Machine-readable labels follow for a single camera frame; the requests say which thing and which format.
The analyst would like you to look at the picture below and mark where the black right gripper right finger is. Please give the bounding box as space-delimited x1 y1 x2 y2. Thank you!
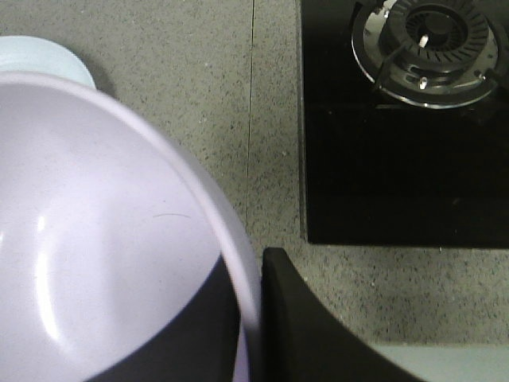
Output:
262 248 417 381

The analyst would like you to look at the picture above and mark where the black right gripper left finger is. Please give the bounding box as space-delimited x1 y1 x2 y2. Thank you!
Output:
92 258 239 381

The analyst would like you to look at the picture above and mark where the purple plastic bowl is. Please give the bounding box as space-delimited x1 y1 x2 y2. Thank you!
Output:
1 72 263 381

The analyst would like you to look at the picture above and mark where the light blue plastic plate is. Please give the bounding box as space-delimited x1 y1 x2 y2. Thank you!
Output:
1 36 96 89

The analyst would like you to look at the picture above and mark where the gas burner with pan support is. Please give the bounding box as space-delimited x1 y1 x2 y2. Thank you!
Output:
351 1 508 109

